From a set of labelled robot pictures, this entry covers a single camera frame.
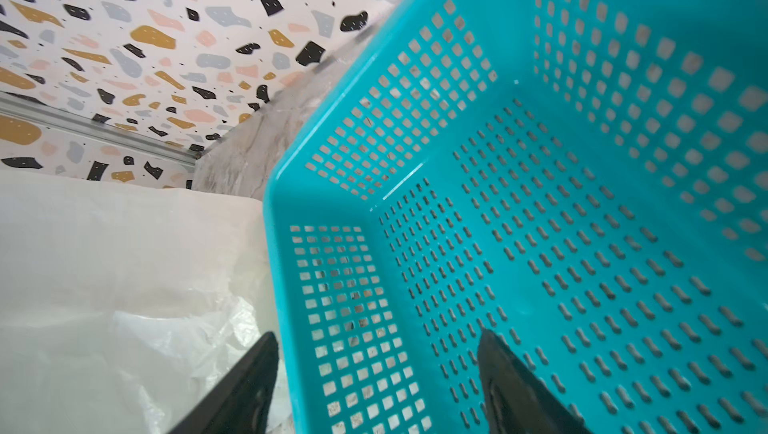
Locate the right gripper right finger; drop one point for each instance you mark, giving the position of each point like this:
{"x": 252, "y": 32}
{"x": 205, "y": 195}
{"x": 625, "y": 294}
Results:
{"x": 516, "y": 401}

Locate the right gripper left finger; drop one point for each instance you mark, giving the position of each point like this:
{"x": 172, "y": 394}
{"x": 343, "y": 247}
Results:
{"x": 241, "y": 401}

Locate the white plastic bag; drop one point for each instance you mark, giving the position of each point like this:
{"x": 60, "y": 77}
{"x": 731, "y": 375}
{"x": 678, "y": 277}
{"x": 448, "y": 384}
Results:
{"x": 123, "y": 306}

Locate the teal plastic basket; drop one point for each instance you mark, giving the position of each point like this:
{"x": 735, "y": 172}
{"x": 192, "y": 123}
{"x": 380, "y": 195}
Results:
{"x": 587, "y": 179}

